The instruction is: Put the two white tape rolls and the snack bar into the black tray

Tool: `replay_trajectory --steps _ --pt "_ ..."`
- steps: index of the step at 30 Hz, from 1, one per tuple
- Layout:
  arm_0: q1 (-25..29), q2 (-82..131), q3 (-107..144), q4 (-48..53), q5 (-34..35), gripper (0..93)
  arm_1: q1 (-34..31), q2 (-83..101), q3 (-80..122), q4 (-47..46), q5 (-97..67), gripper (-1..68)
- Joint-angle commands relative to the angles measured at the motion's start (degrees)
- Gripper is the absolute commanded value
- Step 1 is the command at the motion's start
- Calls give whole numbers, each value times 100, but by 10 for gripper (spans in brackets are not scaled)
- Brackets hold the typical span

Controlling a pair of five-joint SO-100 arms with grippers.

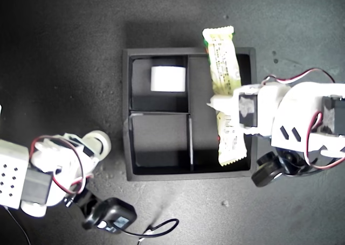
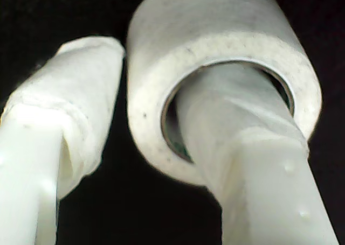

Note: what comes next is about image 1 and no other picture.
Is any large white tape roll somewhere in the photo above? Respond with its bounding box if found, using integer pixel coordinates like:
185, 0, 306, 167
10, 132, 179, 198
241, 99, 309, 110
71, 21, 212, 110
150, 65, 187, 93

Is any thin black wire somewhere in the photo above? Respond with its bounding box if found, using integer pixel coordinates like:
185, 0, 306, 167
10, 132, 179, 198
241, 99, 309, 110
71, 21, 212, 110
4, 206, 32, 245

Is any red servo wire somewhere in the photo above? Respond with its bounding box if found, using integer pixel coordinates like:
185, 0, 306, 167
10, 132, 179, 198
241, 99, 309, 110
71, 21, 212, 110
260, 68, 336, 86
30, 136, 94, 195

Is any small white tape roll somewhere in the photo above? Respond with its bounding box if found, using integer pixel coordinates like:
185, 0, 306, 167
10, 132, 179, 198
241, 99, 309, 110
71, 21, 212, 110
90, 130, 112, 162

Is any snack bar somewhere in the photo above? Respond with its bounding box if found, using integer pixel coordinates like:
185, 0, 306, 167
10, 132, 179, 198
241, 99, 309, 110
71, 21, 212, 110
202, 25, 247, 167

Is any black tray with wells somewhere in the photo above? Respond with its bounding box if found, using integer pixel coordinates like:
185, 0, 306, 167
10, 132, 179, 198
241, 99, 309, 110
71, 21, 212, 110
122, 47, 257, 181

